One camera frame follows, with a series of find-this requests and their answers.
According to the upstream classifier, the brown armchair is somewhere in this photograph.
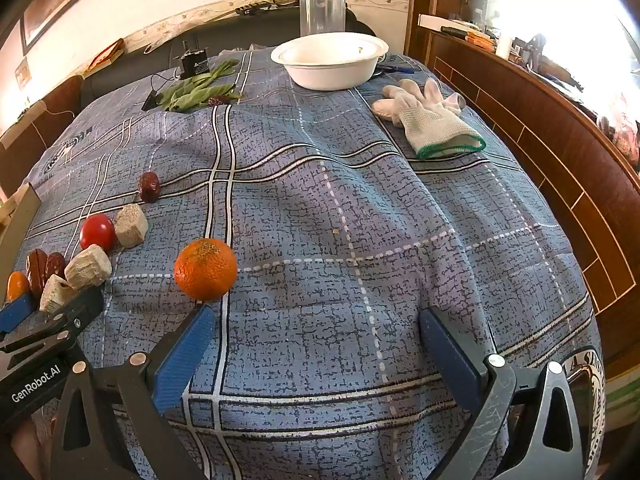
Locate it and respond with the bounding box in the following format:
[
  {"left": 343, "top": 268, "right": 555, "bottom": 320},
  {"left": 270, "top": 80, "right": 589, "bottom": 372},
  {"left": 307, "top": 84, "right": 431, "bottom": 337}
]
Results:
[{"left": 0, "top": 74, "right": 85, "bottom": 198}]

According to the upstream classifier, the small yellow wall plaque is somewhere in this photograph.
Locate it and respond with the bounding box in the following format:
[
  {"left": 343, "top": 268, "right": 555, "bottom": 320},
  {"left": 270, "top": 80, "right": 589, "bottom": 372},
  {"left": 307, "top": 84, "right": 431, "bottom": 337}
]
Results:
[{"left": 13, "top": 57, "right": 32, "bottom": 92}]

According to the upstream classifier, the white bowl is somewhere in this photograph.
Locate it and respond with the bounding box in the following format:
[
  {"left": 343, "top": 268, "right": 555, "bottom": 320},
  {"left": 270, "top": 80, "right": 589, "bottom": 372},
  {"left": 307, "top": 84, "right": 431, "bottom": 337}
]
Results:
[{"left": 270, "top": 32, "right": 390, "bottom": 91}]

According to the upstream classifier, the red tomato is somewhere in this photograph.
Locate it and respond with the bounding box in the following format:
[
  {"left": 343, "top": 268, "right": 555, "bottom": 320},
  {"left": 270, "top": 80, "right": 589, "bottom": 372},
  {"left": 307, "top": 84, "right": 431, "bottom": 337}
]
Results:
[{"left": 80, "top": 213, "right": 116, "bottom": 251}]

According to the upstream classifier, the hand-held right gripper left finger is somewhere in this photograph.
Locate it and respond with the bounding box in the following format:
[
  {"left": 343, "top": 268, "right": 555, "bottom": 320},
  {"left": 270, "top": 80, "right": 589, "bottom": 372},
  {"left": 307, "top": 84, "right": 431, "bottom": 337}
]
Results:
[{"left": 50, "top": 304, "right": 216, "bottom": 480}]

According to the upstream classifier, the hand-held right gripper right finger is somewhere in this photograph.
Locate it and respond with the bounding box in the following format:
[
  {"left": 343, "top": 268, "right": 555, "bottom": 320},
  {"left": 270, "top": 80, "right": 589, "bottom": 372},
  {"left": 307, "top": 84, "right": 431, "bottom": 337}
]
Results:
[{"left": 419, "top": 306, "right": 586, "bottom": 480}]

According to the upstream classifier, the pink plastic bag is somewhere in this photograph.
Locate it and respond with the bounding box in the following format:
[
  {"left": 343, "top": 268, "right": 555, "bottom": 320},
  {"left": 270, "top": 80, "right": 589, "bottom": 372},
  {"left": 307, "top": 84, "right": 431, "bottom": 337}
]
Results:
[{"left": 597, "top": 92, "right": 640, "bottom": 171}]

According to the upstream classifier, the white yam chunk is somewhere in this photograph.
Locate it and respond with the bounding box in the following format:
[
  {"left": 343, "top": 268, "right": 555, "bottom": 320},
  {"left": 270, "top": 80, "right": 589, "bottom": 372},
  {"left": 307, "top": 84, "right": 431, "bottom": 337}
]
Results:
[
  {"left": 115, "top": 203, "right": 149, "bottom": 249},
  {"left": 65, "top": 244, "right": 113, "bottom": 291},
  {"left": 39, "top": 274, "right": 78, "bottom": 314}
]

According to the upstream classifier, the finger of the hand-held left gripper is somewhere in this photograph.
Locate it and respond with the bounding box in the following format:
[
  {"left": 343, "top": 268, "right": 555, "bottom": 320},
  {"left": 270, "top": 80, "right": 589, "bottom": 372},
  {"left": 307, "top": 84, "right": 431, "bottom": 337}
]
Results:
[
  {"left": 30, "top": 286, "right": 106, "bottom": 346},
  {"left": 0, "top": 294, "right": 40, "bottom": 335}
]

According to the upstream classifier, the black electronic device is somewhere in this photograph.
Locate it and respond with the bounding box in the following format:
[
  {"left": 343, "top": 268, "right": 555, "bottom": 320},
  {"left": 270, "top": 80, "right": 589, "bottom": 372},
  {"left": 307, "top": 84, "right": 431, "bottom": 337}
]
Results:
[{"left": 179, "top": 39, "right": 209, "bottom": 79}]

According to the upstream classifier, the green white carton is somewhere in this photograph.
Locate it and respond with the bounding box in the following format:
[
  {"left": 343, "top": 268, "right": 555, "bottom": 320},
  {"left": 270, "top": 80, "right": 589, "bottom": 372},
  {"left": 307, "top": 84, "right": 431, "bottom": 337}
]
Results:
[{"left": 597, "top": 370, "right": 640, "bottom": 453}]

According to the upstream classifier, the small orange mandarin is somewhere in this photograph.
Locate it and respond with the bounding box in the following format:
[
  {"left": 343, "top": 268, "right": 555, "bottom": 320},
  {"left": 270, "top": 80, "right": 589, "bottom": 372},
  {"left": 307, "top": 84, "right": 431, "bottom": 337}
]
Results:
[{"left": 6, "top": 271, "right": 31, "bottom": 303}]

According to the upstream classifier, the large orange mandarin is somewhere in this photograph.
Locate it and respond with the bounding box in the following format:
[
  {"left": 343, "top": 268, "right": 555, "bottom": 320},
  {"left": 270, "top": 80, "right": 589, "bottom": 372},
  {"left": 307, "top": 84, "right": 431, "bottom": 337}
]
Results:
[{"left": 173, "top": 237, "right": 238, "bottom": 302}]

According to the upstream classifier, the wooden sideboard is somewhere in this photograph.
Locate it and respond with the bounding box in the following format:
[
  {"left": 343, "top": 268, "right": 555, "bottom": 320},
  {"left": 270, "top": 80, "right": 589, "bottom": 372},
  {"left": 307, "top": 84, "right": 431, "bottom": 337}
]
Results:
[{"left": 429, "top": 27, "right": 640, "bottom": 378}]

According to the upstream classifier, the dark long tool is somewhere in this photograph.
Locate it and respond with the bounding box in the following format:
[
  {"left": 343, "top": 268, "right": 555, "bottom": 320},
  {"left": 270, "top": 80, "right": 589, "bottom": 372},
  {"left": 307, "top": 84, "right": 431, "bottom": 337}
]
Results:
[{"left": 234, "top": 1, "right": 282, "bottom": 15}]

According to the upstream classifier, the red flat box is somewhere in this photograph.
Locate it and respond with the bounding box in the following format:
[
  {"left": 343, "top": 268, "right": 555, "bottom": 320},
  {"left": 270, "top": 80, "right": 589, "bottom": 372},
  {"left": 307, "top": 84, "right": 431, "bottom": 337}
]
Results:
[{"left": 81, "top": 38, "right": 126, "bottom": 74}]

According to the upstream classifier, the white knit glove green cuff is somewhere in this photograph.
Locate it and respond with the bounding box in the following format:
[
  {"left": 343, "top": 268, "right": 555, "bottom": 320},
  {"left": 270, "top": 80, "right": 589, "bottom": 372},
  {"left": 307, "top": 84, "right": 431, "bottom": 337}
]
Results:
[{"left": 382, "top": 77, "right": 487, "bottom": 160}]

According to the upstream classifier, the blue plaid tablecloth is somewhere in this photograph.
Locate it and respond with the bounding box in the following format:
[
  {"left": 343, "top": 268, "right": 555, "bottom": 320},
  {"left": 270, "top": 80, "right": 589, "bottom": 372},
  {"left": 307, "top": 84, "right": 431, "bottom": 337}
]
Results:
[{"left": 10, "top": 47, "right": 608, "bottom": 480}]

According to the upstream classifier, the pile of green leaves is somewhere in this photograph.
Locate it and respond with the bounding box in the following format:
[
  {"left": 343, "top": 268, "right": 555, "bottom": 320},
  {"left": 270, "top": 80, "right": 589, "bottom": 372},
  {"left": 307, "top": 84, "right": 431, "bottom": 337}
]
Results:
[{"left": 156, "top": 60, "right": 244, "bottom": 113}]

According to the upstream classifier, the clear glass jar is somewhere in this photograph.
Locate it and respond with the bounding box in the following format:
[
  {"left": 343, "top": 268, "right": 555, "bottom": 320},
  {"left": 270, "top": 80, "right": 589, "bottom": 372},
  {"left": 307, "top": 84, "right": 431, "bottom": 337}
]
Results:
[{"left": 299, "top": 0, "right": 347, "bottom": 39}]

